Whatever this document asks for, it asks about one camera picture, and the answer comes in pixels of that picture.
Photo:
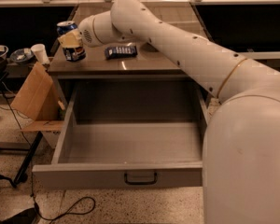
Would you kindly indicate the black stand leg left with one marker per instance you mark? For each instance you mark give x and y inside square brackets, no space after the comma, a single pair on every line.
[21,175]

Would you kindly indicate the black drawer handle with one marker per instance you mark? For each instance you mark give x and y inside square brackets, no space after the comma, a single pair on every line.
[140,178]

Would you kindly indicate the dark bowl with scraps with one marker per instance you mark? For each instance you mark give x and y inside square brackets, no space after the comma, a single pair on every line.
[22,56]

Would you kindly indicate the brown cardboard box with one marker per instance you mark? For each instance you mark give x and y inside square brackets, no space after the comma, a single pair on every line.
[39,100]

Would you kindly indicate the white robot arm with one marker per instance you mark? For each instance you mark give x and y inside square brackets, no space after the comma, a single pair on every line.
[241,146]

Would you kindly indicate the white paper cup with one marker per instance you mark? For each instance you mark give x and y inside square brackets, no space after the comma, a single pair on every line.
[40,53]

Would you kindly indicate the dark blue snack packet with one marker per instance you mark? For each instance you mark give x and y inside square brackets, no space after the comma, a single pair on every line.
[116,52]

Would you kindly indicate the grey open top drawer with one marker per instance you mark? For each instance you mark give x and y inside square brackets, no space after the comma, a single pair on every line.
[112,127]

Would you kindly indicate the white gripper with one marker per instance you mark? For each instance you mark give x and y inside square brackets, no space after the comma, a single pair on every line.
[85,31]

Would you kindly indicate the blue pepsi can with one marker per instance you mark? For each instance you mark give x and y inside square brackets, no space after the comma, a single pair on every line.
[75,54]

